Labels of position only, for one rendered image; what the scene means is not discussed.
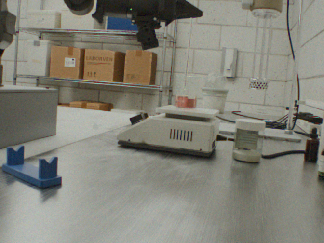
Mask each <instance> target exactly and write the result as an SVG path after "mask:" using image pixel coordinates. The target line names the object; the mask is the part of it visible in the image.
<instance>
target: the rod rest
mask: <svg viewBox="0 0 324 243"><path fill-rule="evenodd" d="M24 152H25V146H24V145H20V146H19V147H18V148H17V149H16V150H14V149H13V148H12V147H7V159H6V163H3V164H2V170H3V171H5V172H7V173H9V174H11V175H13V176H15V177H18V178H20V179H22V180H24V181H26V182H29V183H31V184H33V185H35V186H38V187H40V188H45V187H49V186H54V185H58V184H61V183H62V176H60V175H58V174H57V168H58V157H57V156H53V157H52V158H51V159H50V160H49V161H48V162H47V161H46V160H45V159H44V158H39V167H36V166H34V165H32V164H29V163H26V162H24Z"/></svg>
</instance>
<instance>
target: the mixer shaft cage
mask: <svg viewBox="0 0 324 243"><path fill-rule="evenodd" d="M272 18H273V16H270V29H269V40H268V50H267V60H266V70H265V78H264V79H263V78H262V70H263V61H264V51H265V40H266V30H267V17H266V16H264V21H263V35H262V45H261V56H260V65H259V75H258V78H256V79H255V78H254V71H255V61H256V51H257V36H258V25H259V15H258V16H257V22H256V37H255V47H254V58H253V68H252V77H251V78H250V79H249V81H250V83H249V89H254V90H264V91H268V86H269V83H270V81H269V80H268V79H267V73H268V63H269V54H270V39H271V29H272Z"/></svg>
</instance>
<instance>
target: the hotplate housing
mask: <svg viewBox="0 0 324 243"><path fill-rule="evenodd" d="M219 127H220V120H218V118H203V117H194V116H185V115H176V114H167V113H164V114H160V115H156V116H153V117H149V118H147V119H145V120H143V121H141V122H138V123H136V124H134V125H132V126H130V127H128V128H126V129H123V130H121V131H119V134H117V139H118V140H119V141H118V145H125V146H128V147H131V146H132V147H139V148H146V149H156V150H163V151H170V152H177V153H185V154H191V155H197V156H206V157H209V156H210V154H211V153H212V152H213V150H214V149H215V147H216V145H217V143H218V141H227V137H226V136H222V135H219Z"/></svg>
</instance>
